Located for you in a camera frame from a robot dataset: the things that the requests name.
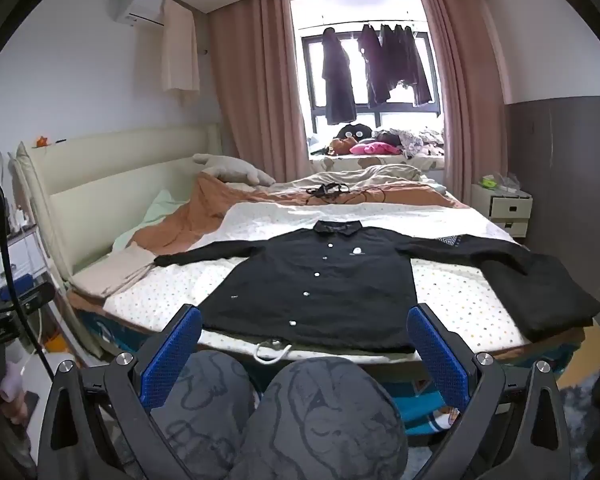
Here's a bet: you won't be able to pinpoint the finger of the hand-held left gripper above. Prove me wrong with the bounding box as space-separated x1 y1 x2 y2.
10 281 57 312

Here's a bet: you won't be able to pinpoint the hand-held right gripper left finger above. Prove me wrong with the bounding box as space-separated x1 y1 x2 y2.
39 303 203 480

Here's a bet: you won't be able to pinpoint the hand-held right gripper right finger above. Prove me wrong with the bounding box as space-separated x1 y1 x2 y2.
406 303 573 480

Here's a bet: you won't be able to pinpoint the black button shirt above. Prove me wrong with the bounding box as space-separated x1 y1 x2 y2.
154 220 546 362

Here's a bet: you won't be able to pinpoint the person's left forearm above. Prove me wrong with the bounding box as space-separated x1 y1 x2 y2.
0 407 37 480

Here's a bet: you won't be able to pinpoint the pile of clothes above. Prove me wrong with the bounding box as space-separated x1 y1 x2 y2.
375 129 446 158

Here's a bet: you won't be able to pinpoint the person's left hand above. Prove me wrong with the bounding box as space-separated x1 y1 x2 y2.
0 362 31 426

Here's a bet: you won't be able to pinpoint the white shelf with bottles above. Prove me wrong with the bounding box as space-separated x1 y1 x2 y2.
0 195 48 291

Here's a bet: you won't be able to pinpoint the person's left leg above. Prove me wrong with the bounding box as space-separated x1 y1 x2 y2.
150 350 261 466

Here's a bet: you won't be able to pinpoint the blue printed mattress side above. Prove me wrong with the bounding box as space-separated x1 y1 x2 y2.
77 305 586 433

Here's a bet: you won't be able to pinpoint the white floral bedsheet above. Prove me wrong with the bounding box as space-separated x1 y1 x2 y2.
102 202 536 361

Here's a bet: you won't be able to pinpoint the beige folded cloth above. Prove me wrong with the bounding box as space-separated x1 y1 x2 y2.
72 242 153 298

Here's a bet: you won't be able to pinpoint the folded black garment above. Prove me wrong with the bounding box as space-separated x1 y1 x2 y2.
490 252 600 343

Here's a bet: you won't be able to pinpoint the patterned grey trousers knees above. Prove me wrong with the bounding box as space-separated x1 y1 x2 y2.
242 357 410 480

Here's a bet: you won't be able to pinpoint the orange blanket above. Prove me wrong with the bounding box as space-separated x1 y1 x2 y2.
112 172 461 261

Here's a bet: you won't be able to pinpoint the cream bed headboard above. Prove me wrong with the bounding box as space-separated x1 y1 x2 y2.
10 124 221 356

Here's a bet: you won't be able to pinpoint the pale green pillow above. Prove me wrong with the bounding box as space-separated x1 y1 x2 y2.
112 189 191 251

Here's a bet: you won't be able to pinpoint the blue grey rug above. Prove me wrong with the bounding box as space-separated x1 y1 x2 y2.
555 372 600 461

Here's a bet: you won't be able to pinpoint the white nightstand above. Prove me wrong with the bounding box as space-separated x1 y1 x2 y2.
470 182 533 238

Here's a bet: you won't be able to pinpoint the beige duvet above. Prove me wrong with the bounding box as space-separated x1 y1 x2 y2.
275 164 448 196

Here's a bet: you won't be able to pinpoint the grey plush toy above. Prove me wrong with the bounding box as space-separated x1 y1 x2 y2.
192 153 277 186

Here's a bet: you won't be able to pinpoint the pink plush toy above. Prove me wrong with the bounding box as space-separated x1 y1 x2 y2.
349 141 403 157

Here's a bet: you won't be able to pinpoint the black plush toy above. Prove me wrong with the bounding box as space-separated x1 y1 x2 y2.
335 122 376 143

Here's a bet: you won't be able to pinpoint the pink curtain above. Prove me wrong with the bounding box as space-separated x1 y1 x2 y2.
417 0 508 211
207 0 313 186

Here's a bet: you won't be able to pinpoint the black framed window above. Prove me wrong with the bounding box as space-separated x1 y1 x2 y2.
300 34 443 133

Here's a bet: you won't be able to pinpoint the cream hanging cloth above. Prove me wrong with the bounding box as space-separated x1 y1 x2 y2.
160 0 201 95

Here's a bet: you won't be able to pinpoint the dark hanging garment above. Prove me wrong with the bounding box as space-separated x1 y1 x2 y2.
321 27 357 125
356 24 392 106
380 24 433 106

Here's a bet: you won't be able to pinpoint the white air conditioner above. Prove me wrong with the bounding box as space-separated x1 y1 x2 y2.
111 0 167 27

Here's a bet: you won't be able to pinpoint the black cable bundle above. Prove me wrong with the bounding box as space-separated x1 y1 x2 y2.
305 184 386 203

